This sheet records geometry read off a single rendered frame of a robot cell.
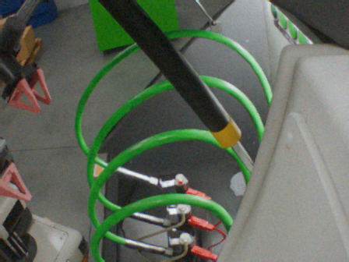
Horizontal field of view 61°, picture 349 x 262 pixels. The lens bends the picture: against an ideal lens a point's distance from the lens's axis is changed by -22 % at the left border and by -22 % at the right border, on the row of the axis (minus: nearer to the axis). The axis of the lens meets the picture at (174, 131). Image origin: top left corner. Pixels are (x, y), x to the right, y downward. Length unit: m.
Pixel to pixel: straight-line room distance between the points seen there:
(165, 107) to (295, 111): 0.84
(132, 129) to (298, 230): 0.92
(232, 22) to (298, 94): 0.73
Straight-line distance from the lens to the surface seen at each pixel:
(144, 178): 0.74
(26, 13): 0.93
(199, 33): 0.57
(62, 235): 1.85
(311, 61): 0.19
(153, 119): 1.04
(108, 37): 4.06
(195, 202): 0.44
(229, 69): 0.97
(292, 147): 0.19
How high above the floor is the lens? 1.63
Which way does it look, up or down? 37 degrees down
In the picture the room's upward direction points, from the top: 11 degrees counter-clockwise
